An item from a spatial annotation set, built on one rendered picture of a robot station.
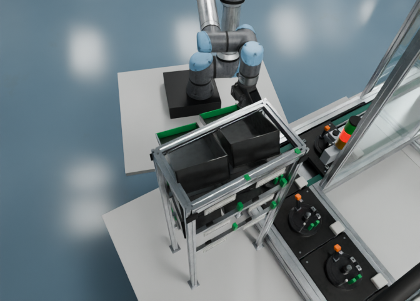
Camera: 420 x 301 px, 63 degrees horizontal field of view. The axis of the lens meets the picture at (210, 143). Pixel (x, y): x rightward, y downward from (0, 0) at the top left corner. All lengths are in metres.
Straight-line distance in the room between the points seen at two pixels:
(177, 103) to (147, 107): 0.21
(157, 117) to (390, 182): 1.25
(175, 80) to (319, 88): 1.77
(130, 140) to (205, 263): 0.74
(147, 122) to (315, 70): 2.08
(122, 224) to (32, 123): 1.82
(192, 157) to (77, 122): 2.27
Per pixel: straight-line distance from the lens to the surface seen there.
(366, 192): 1.87
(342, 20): 4.27
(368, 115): 1.27
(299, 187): 1.62
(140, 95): 2.05
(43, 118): 3.27
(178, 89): 1.94
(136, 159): 1.80
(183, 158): 0.95
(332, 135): 1.69
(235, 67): 1.79
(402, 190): 1.96
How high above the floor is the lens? 2.38
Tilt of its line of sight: 57 degrees down
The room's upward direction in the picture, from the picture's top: 3 degrees clockwise
